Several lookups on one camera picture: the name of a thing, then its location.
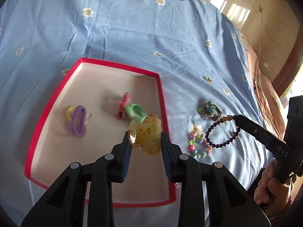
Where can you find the red shallow cardboard box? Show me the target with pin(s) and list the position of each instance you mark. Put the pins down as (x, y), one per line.
(96, 87)

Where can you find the blue floral bed sheet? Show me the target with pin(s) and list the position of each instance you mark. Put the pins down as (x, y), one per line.
(196, 50)

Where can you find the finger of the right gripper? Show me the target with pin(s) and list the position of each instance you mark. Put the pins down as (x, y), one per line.
(247, 125)

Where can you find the wooden door frame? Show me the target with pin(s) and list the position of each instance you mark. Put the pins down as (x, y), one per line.
(290, 69)

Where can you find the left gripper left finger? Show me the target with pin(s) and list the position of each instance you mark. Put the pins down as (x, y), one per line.
(83, 190)

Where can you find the orange cartoon blanket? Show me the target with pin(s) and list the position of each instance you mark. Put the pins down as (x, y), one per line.
(269, 102)

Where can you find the yellow bangle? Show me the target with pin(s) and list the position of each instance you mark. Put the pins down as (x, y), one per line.
(70, 113)

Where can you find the yellow floral hair claw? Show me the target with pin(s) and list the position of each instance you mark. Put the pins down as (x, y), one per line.
(146, 136)

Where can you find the pink hair clip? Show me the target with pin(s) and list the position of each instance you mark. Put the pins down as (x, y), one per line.
(121, 107)

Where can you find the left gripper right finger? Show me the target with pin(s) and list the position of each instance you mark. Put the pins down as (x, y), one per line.
(229, 203)

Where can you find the person's right hand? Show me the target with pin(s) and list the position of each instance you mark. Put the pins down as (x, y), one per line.
(272, 192)

